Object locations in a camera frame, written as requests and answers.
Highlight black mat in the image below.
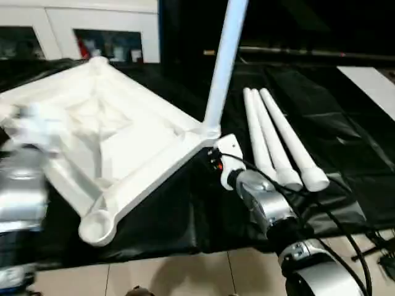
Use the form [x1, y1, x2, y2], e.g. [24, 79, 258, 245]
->
[0, 57, 395, 272]

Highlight red fire extinguisher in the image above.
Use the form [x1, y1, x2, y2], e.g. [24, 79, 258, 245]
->
[77, 39, 89, 59]

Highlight white plastic table top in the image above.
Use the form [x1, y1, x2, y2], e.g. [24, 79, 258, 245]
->
[0, 56, 223, 247]

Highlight white flat board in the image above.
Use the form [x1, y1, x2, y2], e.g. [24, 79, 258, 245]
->
[336, 66, 395, 123]

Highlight white cabinet with windows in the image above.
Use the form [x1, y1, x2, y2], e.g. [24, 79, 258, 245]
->
[0, 0, 161, 64]

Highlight black case with yellow label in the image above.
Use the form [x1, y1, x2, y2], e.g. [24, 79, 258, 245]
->
[159, 0, 244, 67]

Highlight white plastic table leg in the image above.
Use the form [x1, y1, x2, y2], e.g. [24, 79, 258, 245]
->
[202, 0, 250, 138]
[243, 88, 278, 179]
[250, 88, 304, 191]
[259, 88, 330, 192]

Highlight silver metal bar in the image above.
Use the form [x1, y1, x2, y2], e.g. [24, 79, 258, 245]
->
[239, 46, 395, 59]

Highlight black floor cables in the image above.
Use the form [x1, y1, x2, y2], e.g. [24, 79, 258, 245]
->
[348, 228, 395, 272]

